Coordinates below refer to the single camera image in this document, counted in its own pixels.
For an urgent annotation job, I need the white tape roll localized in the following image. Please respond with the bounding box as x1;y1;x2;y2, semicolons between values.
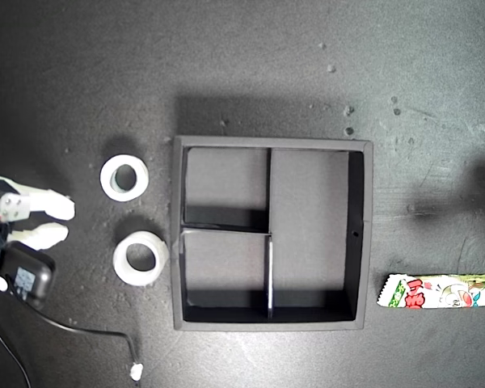
112;230;170;287
99;154;150;202

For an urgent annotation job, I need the snack bar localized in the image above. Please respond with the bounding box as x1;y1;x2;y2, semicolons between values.
375;272;485;310

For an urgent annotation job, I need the black tray with wells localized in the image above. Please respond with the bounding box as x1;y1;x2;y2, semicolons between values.
171;135;375;332

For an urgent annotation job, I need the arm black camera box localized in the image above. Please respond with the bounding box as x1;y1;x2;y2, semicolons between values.
0;241;57;310

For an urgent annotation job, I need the black camera cable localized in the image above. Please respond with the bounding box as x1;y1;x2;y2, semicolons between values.
34;305;138;365

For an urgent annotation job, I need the thin black cable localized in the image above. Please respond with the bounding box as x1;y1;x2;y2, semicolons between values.
0;309;32;388

